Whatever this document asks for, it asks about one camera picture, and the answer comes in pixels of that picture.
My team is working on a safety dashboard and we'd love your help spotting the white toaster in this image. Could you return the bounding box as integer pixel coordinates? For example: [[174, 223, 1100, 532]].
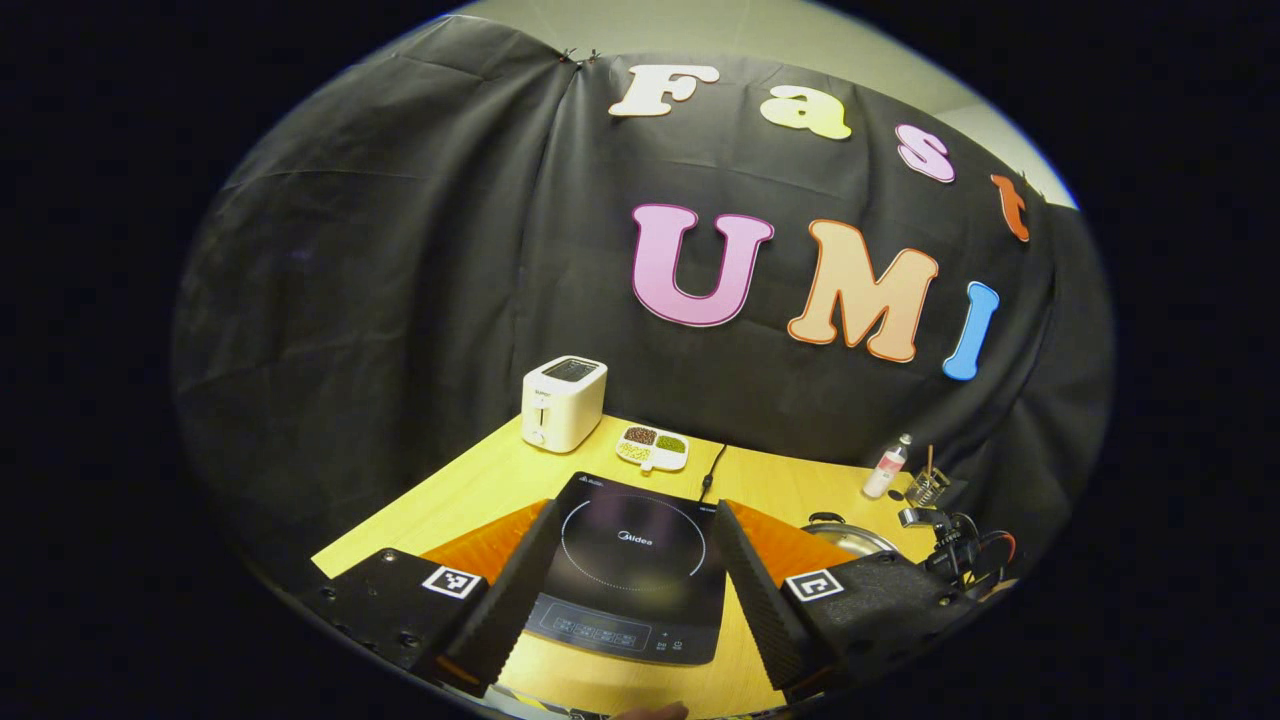
[[521, 356, 608, 454]]

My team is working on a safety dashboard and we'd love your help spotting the steel pot with black handles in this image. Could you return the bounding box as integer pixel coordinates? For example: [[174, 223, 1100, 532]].
[[800, 512, 901, 559]]

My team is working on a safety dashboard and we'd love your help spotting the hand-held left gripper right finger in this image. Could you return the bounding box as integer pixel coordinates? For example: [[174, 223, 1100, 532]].
[[712, 498, 976, 704]]

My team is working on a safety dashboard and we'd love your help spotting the black induction cooktop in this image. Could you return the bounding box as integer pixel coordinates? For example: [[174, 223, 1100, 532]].
[[523, 472, 728, 666]]

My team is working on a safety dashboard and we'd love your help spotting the white divided bean dish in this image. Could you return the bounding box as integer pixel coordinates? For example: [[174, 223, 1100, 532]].
[[615, 425, 690, 473]]

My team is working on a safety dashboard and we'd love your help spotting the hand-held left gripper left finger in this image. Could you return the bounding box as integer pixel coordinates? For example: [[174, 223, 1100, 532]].
[[300, 498, 561, 698]]

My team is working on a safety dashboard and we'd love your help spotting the clear bottle with pink label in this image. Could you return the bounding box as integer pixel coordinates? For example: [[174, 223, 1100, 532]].
[[863, 433, 913, 499]]

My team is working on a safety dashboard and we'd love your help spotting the wire utensil holder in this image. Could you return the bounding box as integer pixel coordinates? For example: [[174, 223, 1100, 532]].
[[905, 465, 951, 506]]

